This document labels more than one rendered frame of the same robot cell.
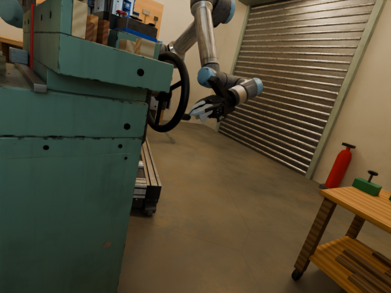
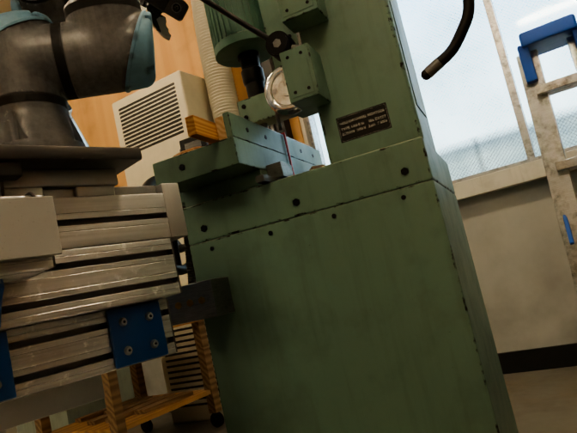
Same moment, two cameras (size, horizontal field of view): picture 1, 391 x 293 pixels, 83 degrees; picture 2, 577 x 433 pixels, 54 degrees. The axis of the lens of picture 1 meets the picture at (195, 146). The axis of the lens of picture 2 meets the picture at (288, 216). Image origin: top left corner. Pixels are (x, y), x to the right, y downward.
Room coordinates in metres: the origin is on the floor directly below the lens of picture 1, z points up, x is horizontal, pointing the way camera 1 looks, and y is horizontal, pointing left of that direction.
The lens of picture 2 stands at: (1.19, 1.73, 0.57)
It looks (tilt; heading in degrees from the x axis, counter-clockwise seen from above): 7 degrees up; 245
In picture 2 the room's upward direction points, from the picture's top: 13 degrees counter-clockwise
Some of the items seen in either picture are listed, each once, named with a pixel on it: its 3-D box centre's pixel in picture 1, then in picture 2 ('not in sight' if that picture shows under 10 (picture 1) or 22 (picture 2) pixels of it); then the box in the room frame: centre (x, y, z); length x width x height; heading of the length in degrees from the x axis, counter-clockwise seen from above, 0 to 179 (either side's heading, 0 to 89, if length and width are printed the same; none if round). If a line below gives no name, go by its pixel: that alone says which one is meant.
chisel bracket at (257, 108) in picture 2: not in sight; (268, 111); (0.57, 0.42, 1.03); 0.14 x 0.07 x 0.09; 134
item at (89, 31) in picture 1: (77, 34); not in sight; (0.65, 0.39, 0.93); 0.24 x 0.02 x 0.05; 44
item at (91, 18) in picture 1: (84, 31); not in sight; (0.66, 0.38, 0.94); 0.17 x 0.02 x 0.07; 44
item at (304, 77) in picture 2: not in sight; (305, 77); (0.57, 0.65, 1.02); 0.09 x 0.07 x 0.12; 44
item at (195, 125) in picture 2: not in sight; (255, 147); (0.65, 0.47, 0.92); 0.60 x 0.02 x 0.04; 44
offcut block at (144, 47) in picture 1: (144, 49); not in sight; (0.51, 0.16, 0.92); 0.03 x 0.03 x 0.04; 39
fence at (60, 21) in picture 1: (37, 21); (282, 145); (0.56, 0.44, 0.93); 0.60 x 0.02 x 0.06; 44
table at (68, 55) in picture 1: (98, 60); (238, 181); (0.66, 0.33, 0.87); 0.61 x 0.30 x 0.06; 44
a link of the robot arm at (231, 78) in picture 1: (228, 83); not in sight; (1.03, -0.08, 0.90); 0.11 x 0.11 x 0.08; 44
